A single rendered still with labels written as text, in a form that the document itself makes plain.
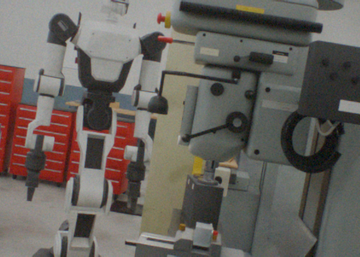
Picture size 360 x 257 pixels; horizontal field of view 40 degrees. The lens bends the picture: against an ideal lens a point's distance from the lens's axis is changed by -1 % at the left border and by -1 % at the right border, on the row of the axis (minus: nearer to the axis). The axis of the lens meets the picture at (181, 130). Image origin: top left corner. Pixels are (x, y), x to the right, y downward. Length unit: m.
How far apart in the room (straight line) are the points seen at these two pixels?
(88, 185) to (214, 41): 0.94
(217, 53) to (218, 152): 0.33
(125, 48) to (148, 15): 8.64
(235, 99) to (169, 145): 1.88
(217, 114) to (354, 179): 0.48
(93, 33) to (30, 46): 9.12
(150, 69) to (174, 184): 1.35
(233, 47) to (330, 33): 9.57
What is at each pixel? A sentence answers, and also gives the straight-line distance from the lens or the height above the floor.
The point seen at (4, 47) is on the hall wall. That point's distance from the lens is 11.55.
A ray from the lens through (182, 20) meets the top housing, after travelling 1.64.
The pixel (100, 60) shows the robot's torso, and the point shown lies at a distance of 2.27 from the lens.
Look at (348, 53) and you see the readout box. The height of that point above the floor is 1.70.
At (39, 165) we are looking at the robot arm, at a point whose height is 1.10.
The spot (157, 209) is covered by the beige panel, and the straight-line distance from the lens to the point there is 3.58.
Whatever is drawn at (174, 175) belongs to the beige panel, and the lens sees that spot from 3.52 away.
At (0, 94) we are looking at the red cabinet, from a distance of 6.80.
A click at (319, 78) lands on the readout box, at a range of 1.42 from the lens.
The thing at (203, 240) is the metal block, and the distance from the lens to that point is 1.63.
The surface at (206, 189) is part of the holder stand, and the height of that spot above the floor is 1.14.
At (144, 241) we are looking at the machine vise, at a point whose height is 1.04.
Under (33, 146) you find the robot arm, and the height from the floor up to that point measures 1.18.
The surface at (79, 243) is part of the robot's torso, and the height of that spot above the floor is 0.75.
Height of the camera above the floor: 1.54
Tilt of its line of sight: 5 degrees down
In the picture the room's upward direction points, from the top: 9 degrees clockwise
